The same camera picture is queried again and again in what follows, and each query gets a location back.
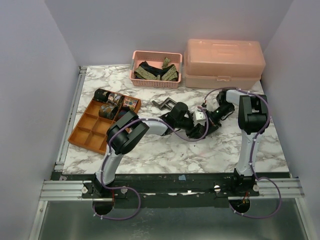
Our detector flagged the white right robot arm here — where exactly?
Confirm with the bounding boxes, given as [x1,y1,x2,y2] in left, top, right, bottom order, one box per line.
[206,87,271,196]

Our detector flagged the grey floral rolled tie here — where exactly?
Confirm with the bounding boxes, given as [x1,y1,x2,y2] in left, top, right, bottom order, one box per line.
[107,92,125,106]

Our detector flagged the pink plastic basket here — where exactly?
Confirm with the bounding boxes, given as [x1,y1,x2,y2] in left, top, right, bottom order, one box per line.
[129,50,183,89]

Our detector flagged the black tie in basket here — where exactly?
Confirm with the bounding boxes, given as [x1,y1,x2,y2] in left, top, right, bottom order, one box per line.
[136,61,182,83]

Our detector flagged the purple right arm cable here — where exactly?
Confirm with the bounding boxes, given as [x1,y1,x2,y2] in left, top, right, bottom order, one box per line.
[203,86,282,219]

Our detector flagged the gold floral rolled tie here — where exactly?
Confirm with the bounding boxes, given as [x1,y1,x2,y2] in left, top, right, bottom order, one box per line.
[98,103,119,120]

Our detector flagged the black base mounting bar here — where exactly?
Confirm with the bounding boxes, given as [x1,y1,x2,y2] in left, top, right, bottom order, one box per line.
[51,172,261,210]

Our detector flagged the orange wooden divided tray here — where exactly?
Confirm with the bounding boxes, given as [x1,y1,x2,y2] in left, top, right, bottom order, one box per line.
[68,92,141,155]

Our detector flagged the dark brown blue floral tie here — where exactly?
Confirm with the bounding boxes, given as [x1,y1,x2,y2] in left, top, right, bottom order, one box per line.
[185,123,219,139]

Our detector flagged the pink plastic storage box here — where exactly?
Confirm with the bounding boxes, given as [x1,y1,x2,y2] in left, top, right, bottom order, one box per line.
[184,39,266,90]

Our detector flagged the dark green rolled tie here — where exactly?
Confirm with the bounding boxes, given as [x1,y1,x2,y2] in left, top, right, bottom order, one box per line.
[93,88,110,103]

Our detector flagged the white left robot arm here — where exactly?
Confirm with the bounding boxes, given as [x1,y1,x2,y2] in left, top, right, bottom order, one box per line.
[93,102,209,198]

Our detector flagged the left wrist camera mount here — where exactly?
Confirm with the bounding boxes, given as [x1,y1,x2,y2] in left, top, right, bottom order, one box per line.
[192,108,207,126]

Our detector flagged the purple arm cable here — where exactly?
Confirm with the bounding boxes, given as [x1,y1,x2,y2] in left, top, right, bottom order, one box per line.
[93,111,210,221]
[203,86,282,219]

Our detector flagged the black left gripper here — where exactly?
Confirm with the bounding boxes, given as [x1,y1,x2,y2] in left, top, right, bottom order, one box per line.
[174,115,203,138]

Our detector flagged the colourful patterned rolled tie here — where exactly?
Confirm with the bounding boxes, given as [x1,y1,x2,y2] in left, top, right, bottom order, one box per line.
[123,96,139,111]

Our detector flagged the dark metal crank handle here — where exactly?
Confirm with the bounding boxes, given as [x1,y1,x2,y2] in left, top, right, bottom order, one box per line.
[152,97,177,110]

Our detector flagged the olive green patterned tie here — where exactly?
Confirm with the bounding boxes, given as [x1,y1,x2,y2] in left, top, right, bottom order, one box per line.
[133,57,180,82]

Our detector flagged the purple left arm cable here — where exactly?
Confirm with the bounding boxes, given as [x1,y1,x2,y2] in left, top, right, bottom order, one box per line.
[93,111,210,221]

